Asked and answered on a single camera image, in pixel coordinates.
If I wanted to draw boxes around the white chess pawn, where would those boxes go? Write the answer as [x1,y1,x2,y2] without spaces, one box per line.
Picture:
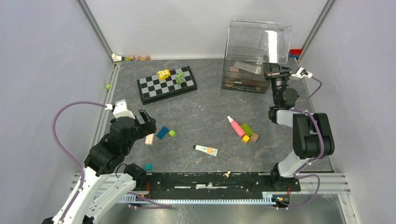
[224,171,231,178]

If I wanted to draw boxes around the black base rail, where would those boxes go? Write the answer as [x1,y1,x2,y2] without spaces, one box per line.
[146,172,301,200]

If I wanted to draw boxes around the clear acrylic makeup organizer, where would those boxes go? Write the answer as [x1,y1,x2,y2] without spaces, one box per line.
[222,19,292,93]

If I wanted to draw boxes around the teal cube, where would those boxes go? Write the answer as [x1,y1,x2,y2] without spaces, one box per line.
[145,163,153,171]

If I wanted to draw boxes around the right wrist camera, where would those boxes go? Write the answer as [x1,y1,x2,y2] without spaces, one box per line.
[290,67,313,80]

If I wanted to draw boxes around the brown wooden cube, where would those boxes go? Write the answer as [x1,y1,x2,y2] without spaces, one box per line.
[250,133,259,142]

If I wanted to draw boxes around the green toy block on chessboard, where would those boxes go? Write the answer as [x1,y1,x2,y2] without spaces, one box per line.
[176,71,185,85]

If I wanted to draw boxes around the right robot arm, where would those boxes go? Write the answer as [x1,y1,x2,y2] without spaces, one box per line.
[264,63,335,190]

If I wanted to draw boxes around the red blue bricks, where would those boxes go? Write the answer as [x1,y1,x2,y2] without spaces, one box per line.
[289,49,302,58]

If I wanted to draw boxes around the pink bottle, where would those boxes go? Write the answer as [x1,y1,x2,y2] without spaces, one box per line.
[227,116,245,138]

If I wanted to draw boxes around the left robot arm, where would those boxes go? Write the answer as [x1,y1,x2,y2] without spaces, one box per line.
[43,109,156,224]

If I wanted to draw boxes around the green lego brick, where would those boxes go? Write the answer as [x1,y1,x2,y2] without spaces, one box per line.
[240,123,254,136]

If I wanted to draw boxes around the small green cube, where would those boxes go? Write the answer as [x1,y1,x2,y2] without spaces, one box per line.
[168,130,176,137]

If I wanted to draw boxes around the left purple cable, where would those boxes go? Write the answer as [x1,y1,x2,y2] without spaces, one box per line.
[52,101,113,224]

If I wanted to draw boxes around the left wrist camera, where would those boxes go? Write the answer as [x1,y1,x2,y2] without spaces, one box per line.
[105,99,135,119]

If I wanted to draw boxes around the black white chessboard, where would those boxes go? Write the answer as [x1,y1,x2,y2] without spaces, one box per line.
[137,66,198,105]

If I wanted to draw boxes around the yellow toy block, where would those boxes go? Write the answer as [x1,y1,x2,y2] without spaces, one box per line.
[156,69,170,80]

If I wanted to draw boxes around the wooden blocks in corner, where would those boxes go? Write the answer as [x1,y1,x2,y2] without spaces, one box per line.
[111,53,151,63]

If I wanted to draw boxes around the white cream tube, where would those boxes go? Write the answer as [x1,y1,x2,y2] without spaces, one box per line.
[193,145,218,156]

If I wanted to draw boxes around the cream wooden block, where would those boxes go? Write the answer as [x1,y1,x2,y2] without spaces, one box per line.
[145,134,154,145]

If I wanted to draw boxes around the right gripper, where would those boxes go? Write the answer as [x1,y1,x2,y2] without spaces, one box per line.
[263,55,292,105]

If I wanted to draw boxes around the yellow cube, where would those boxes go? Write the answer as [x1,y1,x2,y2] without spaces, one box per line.
[242,135,250,143]

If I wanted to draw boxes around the blue block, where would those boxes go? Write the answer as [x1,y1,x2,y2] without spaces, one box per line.
[156,126,169,140]

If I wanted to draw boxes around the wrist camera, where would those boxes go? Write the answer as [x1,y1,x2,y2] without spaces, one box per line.
[105,99,135,119]
[290,67,313,80]

